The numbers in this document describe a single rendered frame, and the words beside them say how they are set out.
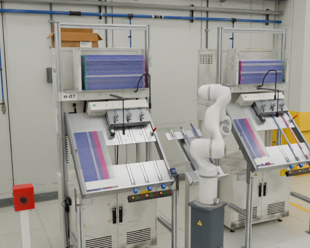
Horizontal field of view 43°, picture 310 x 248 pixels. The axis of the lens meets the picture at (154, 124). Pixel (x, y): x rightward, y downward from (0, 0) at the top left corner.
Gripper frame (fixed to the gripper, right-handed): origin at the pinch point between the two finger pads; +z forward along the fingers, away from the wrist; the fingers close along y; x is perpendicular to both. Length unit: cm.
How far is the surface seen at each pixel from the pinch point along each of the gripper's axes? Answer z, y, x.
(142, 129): 15, 40, -29
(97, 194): 13, 93, 17
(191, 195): 23.0, 11.8, 30.4
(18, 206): 31, 142, 10
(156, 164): 9.8, 41.6, 3.7
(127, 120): 11, 53, -37
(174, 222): 26, 33, 47
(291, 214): 68, -131, 64
